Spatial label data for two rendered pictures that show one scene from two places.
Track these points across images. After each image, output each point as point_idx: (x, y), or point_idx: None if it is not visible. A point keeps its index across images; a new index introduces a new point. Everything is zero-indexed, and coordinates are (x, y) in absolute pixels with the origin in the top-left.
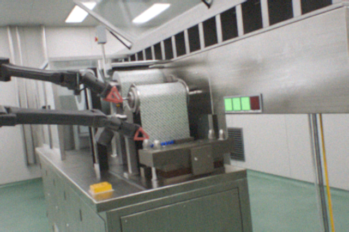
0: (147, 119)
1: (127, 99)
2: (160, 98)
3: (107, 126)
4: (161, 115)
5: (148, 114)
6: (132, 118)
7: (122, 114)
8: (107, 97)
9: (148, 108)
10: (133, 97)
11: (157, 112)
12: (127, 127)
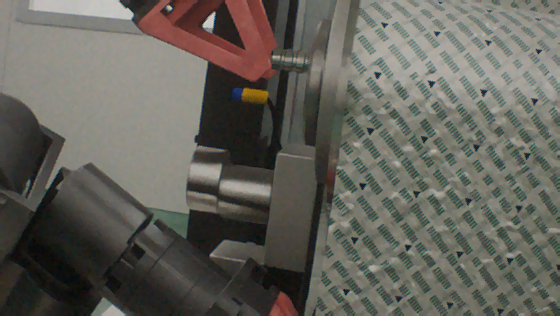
0: (373, 279)
1: (306, 69)
2: (527, 139)
3: (2, 237)
4: (497, 278)
5: (395, 238)
6: (305, 224)
7: (252, 174)
8: (140, 23)
9: (403, 192)
10: (321, 69)
11: (473, 244)
12: (169, 298)
